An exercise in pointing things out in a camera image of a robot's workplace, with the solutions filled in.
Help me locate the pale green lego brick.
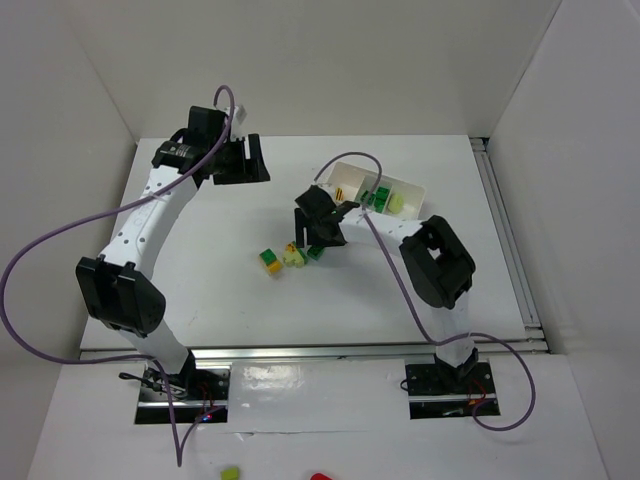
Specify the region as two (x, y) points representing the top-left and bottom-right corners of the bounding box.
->
(387, 193), (404, 215)

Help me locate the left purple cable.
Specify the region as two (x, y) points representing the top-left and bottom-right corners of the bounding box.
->
(0, 85), (236, 469)

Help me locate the red object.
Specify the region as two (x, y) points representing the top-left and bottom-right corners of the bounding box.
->
(310, 472), (334, 480)

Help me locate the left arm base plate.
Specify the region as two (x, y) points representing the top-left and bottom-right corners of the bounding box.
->
(118, 367), (231, 425)

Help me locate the white divided plastic container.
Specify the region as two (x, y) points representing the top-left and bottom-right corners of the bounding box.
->
(319, 161), (426, 220)

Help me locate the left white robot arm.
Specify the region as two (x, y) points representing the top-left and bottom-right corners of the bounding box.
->
(76, 106), (270, 391)

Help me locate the lime green object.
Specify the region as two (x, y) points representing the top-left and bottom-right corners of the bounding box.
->
(220, 466), (240, 480)

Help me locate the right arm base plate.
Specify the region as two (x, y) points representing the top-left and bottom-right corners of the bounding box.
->
(400, 362), (500, 420)

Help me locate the green lego plate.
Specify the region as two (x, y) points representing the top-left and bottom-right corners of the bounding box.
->
(359, 190), (376, 205)

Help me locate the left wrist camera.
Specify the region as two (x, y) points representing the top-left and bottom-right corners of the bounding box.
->
(226, 104), (247, 141)

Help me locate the pale yellow green lego stack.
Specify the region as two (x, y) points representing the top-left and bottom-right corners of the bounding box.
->
(282, 242), (308, 268)

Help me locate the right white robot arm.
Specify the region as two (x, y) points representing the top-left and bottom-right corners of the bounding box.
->
(294, 185), (478, 387)

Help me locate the green two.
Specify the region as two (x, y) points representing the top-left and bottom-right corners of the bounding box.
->
(375, 187), (390, 201)
(306, 246), (325, 261)

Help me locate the aluminium rail frame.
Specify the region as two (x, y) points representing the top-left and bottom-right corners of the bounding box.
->
(79, 135), (551, 366)

